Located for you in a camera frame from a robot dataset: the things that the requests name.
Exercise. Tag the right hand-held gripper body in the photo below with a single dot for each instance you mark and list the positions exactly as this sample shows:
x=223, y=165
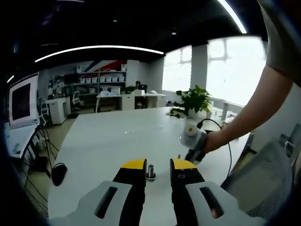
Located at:
x=195, y=139

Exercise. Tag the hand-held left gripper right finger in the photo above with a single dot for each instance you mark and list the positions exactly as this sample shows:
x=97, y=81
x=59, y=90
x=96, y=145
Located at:
x=185, y=188

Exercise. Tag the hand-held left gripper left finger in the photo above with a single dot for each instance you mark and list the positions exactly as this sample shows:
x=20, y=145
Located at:
x=131, y=186

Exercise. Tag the large steel threaded stud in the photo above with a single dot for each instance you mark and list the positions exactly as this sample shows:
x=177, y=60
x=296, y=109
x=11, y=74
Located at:
x=150, y=170

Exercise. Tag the person's right hand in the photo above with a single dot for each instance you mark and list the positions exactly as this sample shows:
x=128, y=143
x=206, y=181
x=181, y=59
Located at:
x=215, y=142

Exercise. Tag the large green potted plant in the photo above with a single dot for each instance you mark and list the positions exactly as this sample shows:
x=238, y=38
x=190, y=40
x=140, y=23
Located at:
x=195, y=99

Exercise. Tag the grey mesh office chair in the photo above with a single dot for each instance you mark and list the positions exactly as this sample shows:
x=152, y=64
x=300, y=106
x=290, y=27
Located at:
x=265, y=179

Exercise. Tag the long white office desk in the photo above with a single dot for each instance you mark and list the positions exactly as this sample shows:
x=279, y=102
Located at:
x=131, y=102

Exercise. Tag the black dome-shaped object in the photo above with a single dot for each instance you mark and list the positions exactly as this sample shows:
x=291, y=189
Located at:
x=58, y=175

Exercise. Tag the bright window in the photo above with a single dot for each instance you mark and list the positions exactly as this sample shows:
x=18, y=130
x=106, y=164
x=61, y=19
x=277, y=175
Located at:
x=235, y=70

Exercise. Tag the small green desk plant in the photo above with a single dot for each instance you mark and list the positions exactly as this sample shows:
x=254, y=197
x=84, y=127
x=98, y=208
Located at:
x=129, y=90

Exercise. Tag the office chair by shelf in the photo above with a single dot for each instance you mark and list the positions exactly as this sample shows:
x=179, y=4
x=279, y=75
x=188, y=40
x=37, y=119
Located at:
x=75, y=99

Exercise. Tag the white cabinet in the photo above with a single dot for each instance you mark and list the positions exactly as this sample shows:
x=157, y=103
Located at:
x=58, y=111

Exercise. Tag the shelf with white bins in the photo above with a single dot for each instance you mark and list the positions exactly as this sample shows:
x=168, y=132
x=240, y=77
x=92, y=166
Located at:
x=105, y=80

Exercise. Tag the white mesh office chair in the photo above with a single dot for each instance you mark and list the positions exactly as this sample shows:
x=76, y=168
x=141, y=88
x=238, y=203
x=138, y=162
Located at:
x=44, y=110

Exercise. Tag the straight ceiling light strip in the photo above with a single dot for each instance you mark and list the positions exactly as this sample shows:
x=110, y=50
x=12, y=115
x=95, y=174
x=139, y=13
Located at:
x=232, y=16

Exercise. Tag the person's grey shirt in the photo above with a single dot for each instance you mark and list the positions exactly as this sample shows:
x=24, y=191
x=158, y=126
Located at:
x=284, y=47

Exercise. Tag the long curved ceiling light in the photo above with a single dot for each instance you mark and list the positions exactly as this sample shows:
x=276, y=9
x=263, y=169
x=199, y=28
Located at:
x=98, y=47

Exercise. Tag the white laptop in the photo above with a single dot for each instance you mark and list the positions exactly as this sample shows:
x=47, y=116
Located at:
x=21, y=101

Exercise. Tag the short ceiling light strip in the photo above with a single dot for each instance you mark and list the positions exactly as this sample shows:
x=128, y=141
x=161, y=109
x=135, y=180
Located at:
x=10, y=79

